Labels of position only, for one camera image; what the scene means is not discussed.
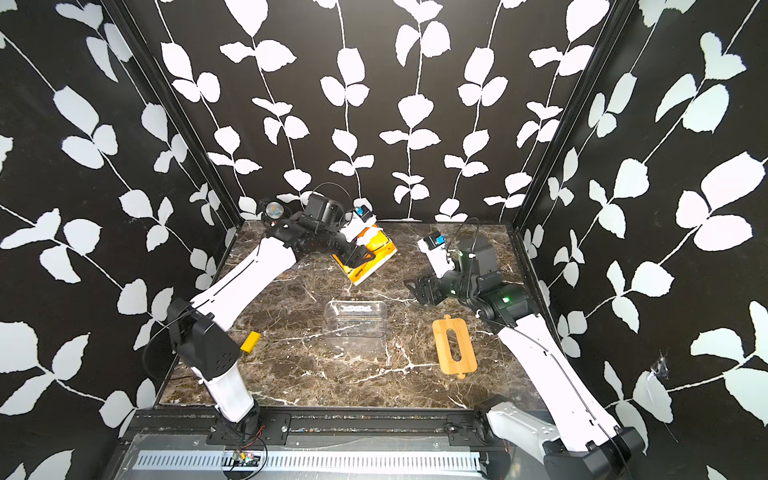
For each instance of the black front mounting rail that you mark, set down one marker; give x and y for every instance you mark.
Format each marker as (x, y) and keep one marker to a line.
(462, 427)

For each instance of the bamboo tissue box lid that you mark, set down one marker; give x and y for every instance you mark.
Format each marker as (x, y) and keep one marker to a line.
(454, 347)

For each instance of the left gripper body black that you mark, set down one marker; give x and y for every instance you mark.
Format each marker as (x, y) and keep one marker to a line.
(332, 242)

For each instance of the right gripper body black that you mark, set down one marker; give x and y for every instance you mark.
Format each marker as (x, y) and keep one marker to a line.
(456, 287)

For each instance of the clear plastic tissue box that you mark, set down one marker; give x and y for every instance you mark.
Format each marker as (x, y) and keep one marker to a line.
(356, 326)

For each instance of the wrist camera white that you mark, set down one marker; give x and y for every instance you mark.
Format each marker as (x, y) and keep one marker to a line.
(361, 219)
(434, 246)

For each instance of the yellow block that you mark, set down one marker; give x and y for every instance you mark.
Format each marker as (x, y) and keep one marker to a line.
(250, 342)

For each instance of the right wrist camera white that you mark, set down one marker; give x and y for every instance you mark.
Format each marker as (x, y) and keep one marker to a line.
(434, 246)

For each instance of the white perforated vent strip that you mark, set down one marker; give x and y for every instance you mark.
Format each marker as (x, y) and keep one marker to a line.
(413, 463)

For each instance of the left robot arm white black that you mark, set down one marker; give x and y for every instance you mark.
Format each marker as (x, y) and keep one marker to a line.
(198, 329)

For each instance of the orange tissue paper pack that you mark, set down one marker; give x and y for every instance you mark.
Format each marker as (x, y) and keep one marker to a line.
(380, 248)

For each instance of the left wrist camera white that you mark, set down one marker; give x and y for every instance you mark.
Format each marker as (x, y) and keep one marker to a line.
(361, 219)

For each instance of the small circuit board with wires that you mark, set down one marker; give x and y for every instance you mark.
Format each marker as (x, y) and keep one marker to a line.
(242, 460)

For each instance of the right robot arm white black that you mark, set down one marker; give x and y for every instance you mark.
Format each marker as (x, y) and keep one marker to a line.
(581, 440)

